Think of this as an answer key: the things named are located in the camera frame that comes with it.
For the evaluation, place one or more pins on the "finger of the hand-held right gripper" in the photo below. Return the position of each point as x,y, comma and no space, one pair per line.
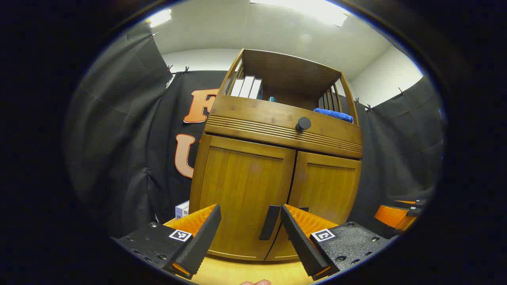
392,215

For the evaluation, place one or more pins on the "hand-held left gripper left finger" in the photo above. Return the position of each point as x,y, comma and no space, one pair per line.
202,245

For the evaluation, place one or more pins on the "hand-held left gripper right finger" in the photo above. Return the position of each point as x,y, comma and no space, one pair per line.
303,245

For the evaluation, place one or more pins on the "wooden cabinet door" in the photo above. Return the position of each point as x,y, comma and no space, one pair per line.
245,178
328,186

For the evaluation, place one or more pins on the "wooden double-door shoe cabinet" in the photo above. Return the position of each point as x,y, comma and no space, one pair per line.
277,67

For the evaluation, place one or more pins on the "small white box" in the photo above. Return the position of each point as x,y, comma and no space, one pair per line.
182,209

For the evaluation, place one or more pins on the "blue folded cloth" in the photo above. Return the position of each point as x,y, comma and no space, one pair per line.
334,114

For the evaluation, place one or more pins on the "black backdrop cloth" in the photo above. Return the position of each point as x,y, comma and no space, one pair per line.
119,138

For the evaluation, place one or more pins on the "wooden drawer with black knob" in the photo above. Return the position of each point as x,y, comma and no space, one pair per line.
253,114

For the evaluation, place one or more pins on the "white book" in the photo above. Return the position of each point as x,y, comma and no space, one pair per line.
246,86
237,87
255,88

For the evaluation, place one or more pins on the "large ceiling light panel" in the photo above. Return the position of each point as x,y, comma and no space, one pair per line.
309,10

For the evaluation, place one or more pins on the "small ceiling light panel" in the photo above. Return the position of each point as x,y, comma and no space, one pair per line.
159,18

